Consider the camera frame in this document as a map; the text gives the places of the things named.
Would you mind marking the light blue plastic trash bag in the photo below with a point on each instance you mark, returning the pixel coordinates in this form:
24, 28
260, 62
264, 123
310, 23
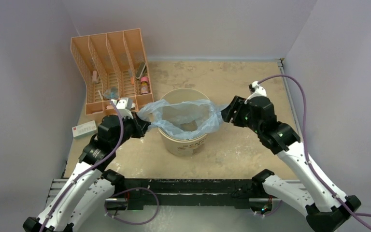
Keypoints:
183, 121

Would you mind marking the beige plastic trash bin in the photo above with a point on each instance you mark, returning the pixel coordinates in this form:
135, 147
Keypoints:
181, 147

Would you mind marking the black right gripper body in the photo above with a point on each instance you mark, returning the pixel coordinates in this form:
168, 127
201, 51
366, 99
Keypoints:
255, 125

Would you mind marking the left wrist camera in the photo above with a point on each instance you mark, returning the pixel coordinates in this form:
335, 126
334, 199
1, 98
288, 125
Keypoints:
123, 106

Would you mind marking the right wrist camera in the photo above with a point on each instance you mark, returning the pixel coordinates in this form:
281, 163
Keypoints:
256, 91

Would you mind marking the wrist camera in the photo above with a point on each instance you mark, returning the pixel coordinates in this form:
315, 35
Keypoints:
256, 91
123, 106

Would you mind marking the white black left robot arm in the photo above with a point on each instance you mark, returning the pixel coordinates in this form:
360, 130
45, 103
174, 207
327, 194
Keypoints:
90, 182

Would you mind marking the blue correction tape package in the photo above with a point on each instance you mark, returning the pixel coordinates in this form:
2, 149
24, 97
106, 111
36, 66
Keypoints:
111, 93

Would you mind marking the pink plastic desk organizer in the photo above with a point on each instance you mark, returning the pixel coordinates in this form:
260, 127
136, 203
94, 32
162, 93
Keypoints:
113, 59

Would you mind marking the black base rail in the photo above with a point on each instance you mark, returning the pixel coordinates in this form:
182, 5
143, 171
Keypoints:
136, 193

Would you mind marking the pink labelled small bottle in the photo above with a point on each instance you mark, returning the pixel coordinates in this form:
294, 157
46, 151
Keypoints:
144, 85

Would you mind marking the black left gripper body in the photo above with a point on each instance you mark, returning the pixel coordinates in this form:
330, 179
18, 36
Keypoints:
128, 129

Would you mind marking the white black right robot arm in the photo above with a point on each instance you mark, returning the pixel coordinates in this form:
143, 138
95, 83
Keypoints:
323, 204

